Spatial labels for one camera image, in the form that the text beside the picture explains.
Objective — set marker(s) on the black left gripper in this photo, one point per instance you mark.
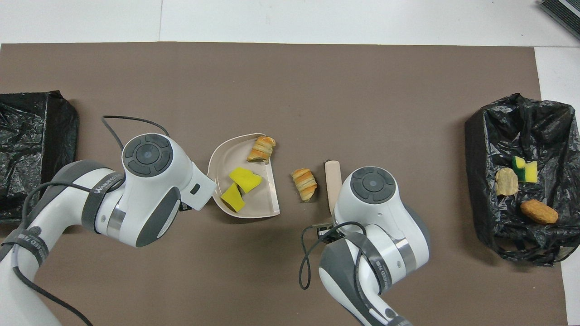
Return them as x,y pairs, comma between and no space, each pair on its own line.
185,207

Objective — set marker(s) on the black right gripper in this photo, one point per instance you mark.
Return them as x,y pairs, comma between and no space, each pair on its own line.
328,232

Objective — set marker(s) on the small yellow sponge piece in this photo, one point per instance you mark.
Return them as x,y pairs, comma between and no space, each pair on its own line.
232,199

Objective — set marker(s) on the beige hand brush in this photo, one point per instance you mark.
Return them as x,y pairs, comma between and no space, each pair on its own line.
333,181

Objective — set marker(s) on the toy croissant pastry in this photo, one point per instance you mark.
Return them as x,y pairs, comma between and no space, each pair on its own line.
261,149
506,182
304,183

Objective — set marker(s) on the large yellow sponge piece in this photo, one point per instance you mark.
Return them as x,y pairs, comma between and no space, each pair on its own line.
247,179

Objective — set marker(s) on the beige plastic dustpan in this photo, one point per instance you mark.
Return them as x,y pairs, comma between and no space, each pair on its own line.
263,199

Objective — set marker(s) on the yellow sponge with notch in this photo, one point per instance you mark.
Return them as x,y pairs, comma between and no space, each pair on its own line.
528,172

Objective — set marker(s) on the brown toy bread bun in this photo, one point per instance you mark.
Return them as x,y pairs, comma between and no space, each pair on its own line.
539,212

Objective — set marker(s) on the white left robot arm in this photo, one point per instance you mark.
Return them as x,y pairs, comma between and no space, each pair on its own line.
149,199

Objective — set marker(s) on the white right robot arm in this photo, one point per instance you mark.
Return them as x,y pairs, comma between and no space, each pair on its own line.
380,217

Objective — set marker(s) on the bin lined with black bag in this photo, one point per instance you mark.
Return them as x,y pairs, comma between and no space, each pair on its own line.
27,158
543,127

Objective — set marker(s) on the brown paper table mat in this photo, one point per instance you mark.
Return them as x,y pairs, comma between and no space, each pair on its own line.
317,90

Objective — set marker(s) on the grey ribbed device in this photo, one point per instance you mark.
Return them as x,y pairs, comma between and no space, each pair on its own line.
564,11

